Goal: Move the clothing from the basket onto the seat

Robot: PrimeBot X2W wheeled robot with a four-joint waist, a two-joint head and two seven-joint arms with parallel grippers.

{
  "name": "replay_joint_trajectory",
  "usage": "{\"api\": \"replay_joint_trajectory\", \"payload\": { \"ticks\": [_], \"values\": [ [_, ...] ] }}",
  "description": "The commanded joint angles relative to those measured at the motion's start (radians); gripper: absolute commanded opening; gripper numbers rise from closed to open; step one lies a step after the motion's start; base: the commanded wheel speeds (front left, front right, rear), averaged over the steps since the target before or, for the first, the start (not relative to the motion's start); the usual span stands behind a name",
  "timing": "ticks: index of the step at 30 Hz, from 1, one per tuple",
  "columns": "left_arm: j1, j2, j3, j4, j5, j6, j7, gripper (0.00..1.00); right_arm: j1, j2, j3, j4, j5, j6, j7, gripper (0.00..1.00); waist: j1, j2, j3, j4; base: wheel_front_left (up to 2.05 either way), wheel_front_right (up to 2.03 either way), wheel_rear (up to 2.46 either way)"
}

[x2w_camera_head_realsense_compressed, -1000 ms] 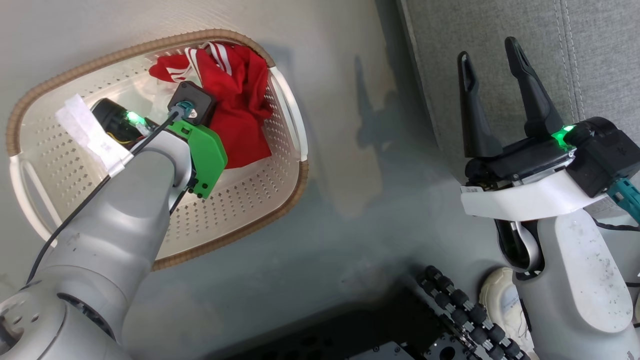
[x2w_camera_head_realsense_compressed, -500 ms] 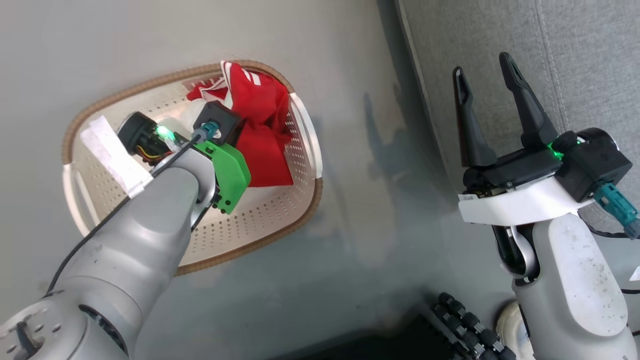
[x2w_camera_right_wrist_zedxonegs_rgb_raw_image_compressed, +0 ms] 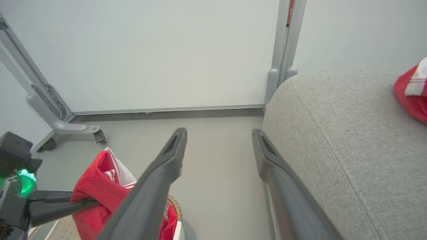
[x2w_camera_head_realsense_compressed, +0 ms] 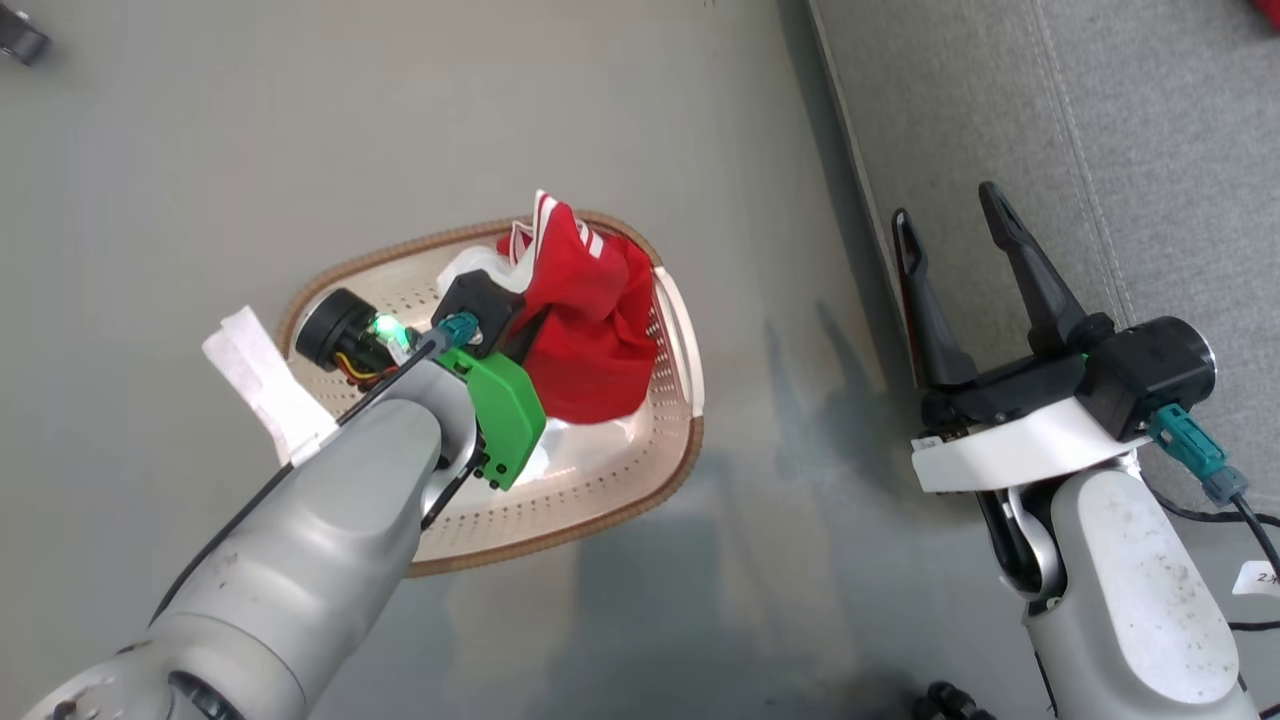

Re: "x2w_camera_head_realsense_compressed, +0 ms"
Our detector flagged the grey fabric sofa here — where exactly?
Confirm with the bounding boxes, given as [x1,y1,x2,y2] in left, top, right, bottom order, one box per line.
[805,0,1280,641]

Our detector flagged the white laundry basket brown rim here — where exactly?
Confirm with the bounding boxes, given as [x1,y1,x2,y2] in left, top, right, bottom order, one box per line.
[275,208,707,579]

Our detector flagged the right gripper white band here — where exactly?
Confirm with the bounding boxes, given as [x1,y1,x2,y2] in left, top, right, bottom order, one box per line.
[891,181,1153,494]

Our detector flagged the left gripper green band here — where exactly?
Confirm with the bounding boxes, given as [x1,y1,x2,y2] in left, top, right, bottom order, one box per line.
[437,310,551,492]

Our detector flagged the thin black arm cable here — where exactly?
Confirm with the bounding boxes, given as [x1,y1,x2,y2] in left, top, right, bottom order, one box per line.
[148,335,447,627]
[1140,478,1280,583]

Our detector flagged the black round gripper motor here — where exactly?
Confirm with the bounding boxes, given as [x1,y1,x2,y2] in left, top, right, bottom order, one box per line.
[293,287,417,387]

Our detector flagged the teal cable connector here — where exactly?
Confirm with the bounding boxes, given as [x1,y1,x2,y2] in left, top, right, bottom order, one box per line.
[430,311,482,354]
[1148,404,1252,507]

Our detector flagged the white paper cable tag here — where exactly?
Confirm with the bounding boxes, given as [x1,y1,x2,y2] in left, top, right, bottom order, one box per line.
[202,305,340,467]
[1232,560,1280,600]

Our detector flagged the red garment narrow white stripes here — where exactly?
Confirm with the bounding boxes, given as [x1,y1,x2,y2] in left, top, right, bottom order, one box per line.
[496,189,662,425]

